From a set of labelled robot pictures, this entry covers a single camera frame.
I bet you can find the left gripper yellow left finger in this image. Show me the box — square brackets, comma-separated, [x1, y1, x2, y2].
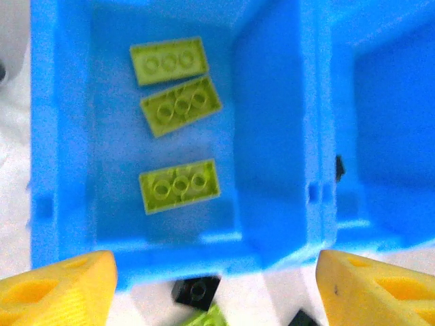
[0, 250, 119, 326]

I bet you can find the black lego brick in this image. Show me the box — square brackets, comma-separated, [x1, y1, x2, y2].
[171, 275, 222, 312]
[288, 308, 324, 326]

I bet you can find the green lego brick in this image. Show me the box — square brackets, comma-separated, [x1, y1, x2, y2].
[181, 303, 232, 326]
[129, 36, 209, 87]
[138, 158, 221, 216]
[139, 76, 224, 139]

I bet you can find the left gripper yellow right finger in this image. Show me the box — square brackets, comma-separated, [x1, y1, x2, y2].
[316, 249, 435, 326]

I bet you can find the blue three-compartment bin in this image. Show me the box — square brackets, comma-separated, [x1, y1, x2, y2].
[29, 0, 435, 293]

